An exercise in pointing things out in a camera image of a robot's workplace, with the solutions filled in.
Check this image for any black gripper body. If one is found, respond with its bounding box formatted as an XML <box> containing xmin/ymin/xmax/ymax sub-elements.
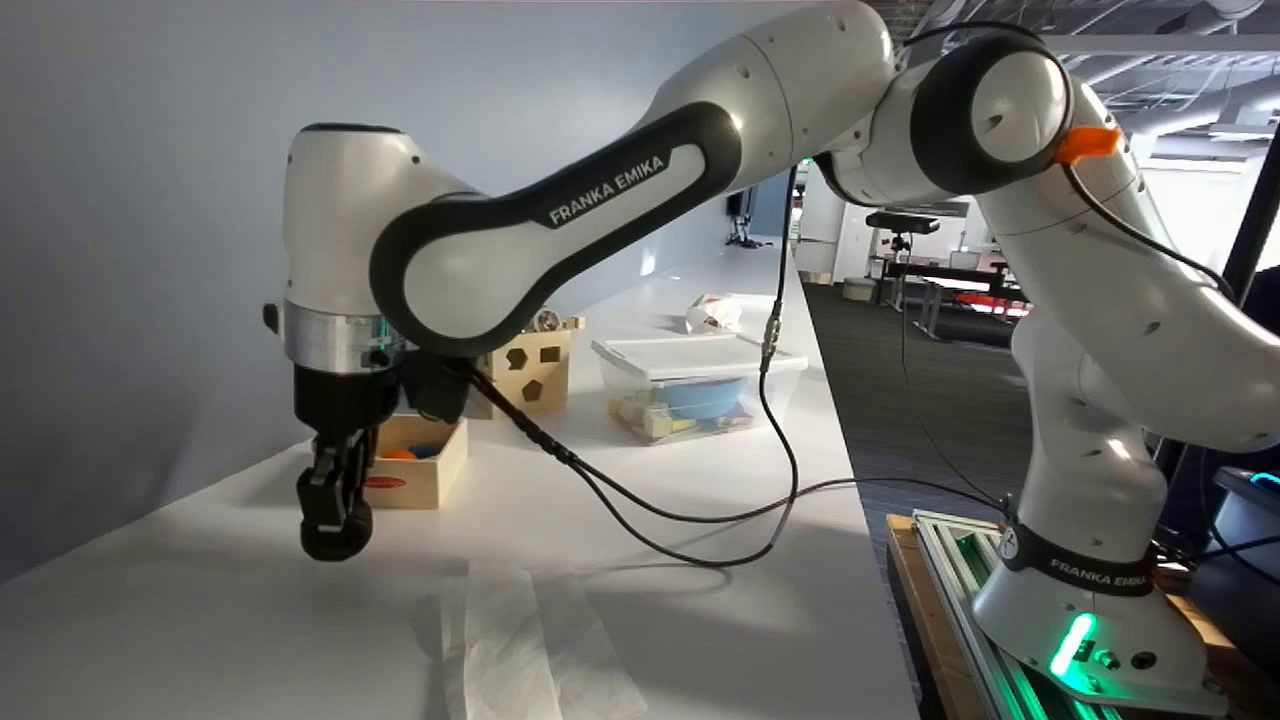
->
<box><xmin>295</xmin><ymin>361</ymin><xmax>469</xmax><ymax>495</ymax></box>

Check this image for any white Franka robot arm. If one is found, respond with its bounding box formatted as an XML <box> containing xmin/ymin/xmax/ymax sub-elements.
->
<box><xmin>274</xmin><ymin>0</ymin><xmax>1280</xmax><ymax>717</ymax></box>

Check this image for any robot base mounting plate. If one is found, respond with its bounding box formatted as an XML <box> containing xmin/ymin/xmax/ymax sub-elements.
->
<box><xmin>887</xmin><ymin>513</ymin><xmax>1245</xmax><ymax>720</ymax></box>

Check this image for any small wooden crate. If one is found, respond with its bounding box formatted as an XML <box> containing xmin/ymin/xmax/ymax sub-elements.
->
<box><xmin>366</xmin><ymin>413</ymin><xmax>469</xmax><ymax>513</ymax></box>

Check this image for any wooden shape sorter box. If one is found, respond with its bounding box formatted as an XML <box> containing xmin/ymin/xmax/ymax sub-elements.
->
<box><xmin>481</xmin><ymin>311</ymin><xmax>584</xmax><ymax>419</ymax></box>

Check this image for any clear plastic lidded bin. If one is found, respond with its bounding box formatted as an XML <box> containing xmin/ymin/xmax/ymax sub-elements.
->
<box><xmin>596</xmin><ymin>336</ymin><xmax>760</xmax><ymax>443</ymax></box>

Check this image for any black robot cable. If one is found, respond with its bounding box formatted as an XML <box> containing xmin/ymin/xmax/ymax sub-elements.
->
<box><xmin>457</xmin><ymin>154</ymin><xmax>1015</xmax><ymax>577</ymax></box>

